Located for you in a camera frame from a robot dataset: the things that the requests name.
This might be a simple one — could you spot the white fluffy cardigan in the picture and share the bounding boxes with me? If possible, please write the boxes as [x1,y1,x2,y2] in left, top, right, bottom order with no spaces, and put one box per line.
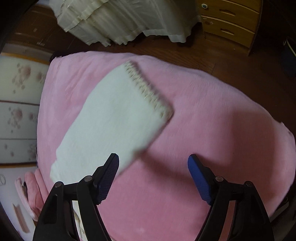
[50,61,174,184]

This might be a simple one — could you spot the folded pink quilt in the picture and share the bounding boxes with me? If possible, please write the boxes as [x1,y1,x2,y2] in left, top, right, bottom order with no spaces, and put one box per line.
[25,168,49,219]

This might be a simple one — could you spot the pink lace-edged pillow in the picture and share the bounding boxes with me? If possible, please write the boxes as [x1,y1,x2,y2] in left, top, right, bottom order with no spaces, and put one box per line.
[15,177,40,221]

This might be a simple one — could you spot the pink plush bed blanket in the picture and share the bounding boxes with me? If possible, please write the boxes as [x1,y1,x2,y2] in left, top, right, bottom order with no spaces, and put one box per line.
[37,52,295,240]

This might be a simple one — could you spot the floral sliding wardrobe doors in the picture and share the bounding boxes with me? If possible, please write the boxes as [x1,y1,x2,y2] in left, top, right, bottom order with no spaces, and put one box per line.
[0,54,49,165]

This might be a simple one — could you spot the wooden drawer cabinet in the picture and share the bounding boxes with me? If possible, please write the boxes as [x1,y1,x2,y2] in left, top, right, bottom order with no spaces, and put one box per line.
[196,0,262,49]

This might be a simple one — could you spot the cream lace furniture cover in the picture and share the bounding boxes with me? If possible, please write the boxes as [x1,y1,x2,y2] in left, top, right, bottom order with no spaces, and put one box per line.
[49,0,200,47]

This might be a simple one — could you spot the pink wall shelf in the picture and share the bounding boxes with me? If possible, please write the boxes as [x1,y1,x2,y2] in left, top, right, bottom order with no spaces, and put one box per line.
[13,204,30,233]

